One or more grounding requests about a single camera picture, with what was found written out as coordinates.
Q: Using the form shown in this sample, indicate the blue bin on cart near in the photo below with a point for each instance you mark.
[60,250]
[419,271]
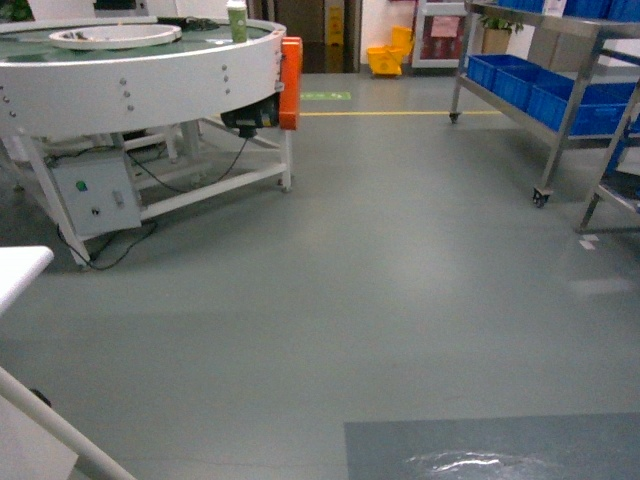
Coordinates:
[599,112]

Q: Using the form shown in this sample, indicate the yellow wet floor sign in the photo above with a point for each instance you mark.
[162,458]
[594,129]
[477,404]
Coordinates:
[334,25]

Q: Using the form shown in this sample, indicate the orange guard panel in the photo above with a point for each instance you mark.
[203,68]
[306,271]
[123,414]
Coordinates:
[291,72]

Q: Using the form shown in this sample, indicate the red fire cabinet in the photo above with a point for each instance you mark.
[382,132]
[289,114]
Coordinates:
[438,32]

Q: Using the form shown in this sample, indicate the stainless steel shelf cart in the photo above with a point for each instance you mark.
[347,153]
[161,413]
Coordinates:
[565,113]

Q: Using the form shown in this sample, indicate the green paper cup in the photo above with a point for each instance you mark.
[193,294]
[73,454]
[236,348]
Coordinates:
[237,11]

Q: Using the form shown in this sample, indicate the potted green plant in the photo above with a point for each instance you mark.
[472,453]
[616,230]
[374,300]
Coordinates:
[497,33]

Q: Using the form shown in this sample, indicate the white round conveyor table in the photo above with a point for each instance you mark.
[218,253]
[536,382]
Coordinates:
[195,114]

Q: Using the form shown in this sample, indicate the yellow mop bucket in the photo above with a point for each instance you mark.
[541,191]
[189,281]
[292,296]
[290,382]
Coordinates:
[387,60]

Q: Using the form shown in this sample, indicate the blue bin on cart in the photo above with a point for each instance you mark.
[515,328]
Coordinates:
[515,84]
[599,112]
[482,68]

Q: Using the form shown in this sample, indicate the blue bin on cart middle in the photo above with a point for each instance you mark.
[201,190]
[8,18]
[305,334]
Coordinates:
[515,84]

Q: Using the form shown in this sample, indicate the white table corner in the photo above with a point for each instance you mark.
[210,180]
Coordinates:
[20,266]

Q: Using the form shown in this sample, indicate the grey control box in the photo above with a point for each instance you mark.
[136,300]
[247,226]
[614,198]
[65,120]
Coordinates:
[98,192]

